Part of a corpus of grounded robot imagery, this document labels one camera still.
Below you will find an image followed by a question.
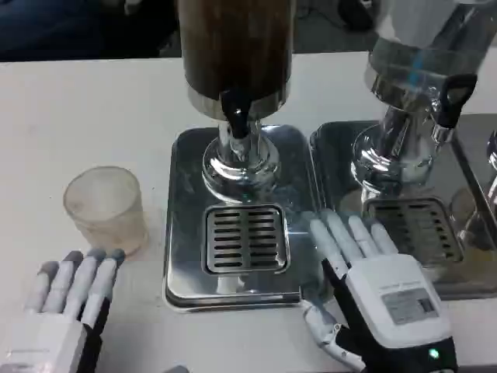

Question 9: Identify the black looped tap handle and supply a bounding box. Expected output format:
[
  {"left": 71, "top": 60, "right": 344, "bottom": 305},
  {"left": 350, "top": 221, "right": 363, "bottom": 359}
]
[{"left": 433, "top": 72, "right": 478, "bottom": 141}]

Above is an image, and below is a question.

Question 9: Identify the clear drink dispenser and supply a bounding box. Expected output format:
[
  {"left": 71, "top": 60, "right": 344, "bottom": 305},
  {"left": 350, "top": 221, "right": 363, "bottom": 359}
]
[{"left": 349, "top": 0, "right": 497, "bottom": 192}]

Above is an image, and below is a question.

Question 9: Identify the dark blue chair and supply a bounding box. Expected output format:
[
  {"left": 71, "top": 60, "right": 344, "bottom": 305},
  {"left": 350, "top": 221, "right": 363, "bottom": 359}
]
[{"left": 0, "top": 0, "right": 178, "bottom": 62}]

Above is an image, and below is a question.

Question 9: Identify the brown drink dispenser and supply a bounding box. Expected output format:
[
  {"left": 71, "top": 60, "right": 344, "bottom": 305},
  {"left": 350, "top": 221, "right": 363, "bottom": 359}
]
[{"left": 174, "top": 0, "right": 294, "bottom": 204}]

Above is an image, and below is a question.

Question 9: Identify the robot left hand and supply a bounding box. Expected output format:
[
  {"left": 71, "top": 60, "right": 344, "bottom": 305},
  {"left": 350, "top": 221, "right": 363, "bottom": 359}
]
[{"left": 0, "top": 249, "right": 127, "bottom": 373}]

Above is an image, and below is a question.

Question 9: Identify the black tap of brown dispenser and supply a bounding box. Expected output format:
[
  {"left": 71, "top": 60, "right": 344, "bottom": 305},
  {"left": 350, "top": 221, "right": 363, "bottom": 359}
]
[{"left": 220, "top": 89, "right": 253, "bottom": 140}]

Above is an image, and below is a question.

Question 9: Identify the black cable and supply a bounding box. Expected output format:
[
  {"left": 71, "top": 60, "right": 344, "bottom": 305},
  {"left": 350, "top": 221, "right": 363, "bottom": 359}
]
[{"left": 298, "top": 0, "right": 376, "bottom": 33}]

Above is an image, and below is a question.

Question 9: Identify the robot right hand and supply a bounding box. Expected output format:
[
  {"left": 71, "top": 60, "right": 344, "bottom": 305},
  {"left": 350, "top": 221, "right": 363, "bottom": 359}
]
[{"left": 302, "top": 209, "right": 459, "bottom": 373}]

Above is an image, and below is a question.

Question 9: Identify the clear ribbed glass cup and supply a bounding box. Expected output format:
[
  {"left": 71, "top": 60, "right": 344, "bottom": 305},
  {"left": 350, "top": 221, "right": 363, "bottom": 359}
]
[{"left": 63, "top": 166, "right": 150, "bottom": 256}]

